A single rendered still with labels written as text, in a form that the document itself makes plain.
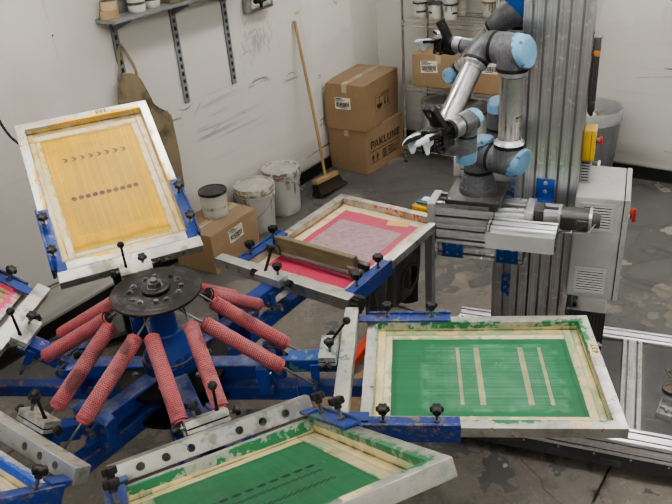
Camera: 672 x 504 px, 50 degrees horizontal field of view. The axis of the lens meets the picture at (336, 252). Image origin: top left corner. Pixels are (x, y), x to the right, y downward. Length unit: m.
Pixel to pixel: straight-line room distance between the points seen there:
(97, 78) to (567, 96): 2.83
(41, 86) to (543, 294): 2.92
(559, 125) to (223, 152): 3.08
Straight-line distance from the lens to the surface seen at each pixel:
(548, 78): 2.96
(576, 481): 3.53
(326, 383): 2.52
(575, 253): 3.19
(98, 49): 4.68
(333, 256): 3.01
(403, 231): 3.36
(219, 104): 5.41
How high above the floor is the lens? 2.52
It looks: 29 degrees down
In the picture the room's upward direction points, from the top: 5 degrees counter-clockwise
